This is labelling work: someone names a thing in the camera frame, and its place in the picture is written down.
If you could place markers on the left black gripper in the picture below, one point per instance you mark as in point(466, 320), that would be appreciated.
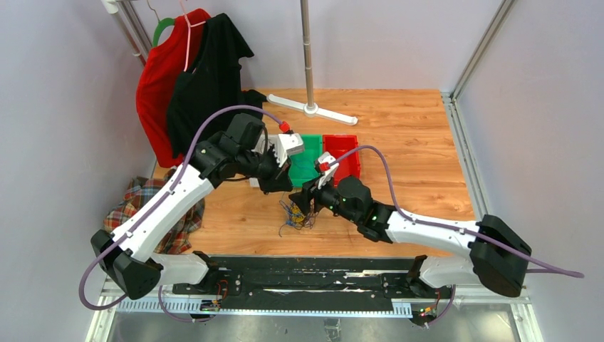
point(279, 180)

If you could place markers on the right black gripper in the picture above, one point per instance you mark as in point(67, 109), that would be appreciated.
point(309, 191)

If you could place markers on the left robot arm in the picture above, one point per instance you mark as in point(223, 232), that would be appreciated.
point(127, 254)

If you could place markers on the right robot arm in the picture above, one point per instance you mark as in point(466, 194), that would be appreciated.
point(486, 252)

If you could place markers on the green plastic bin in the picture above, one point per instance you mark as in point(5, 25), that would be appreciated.
point(302, 167)

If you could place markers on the white plastic bin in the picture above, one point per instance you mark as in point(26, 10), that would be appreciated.
point(257, 181)

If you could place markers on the red plastic bin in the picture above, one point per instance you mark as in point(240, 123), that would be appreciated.
point(338, 145)

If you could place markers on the white stand with pole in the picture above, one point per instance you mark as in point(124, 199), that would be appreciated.
point(310, 108)

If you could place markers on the black shirt on hanger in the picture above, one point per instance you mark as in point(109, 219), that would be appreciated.
point(211, 82)

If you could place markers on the plaid flannel shirt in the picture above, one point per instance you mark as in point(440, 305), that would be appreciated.
point(138, 193)

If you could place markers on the red shirt on hanger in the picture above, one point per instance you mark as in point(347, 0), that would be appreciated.
point(157, 84)

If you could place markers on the pink clothes hanger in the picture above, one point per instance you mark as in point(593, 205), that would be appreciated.
point(190, 26)

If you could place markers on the green clothes hanger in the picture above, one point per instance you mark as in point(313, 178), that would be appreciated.
point(161, 26)

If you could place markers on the white clothes rack pole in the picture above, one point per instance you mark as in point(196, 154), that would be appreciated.
point(129, 22)

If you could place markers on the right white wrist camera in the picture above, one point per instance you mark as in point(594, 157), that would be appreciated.
point(327, 166)

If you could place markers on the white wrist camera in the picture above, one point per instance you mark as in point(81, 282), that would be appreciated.
point(327, 166)
point(287, 145)

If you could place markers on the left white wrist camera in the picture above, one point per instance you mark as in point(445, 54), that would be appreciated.
point(287, 145)

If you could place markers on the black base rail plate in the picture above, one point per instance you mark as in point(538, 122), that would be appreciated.
point(304, 283)

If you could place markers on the aluminium corner frame post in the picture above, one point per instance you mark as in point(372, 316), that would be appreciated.
point(484, 43)

